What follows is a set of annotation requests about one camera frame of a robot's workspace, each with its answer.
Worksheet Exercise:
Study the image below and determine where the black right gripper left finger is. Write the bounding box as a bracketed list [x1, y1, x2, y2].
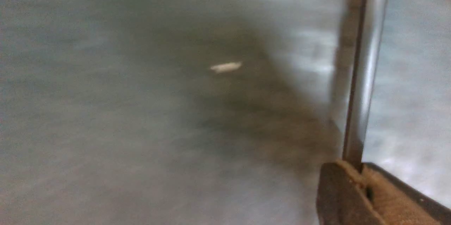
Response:
[316, 162, 386, 225]

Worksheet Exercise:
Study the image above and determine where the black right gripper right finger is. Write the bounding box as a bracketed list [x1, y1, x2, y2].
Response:
[362, 163, 451, 225]

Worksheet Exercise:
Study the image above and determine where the black chopstick gold band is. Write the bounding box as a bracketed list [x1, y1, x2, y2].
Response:
[342, 0, 388, 172]

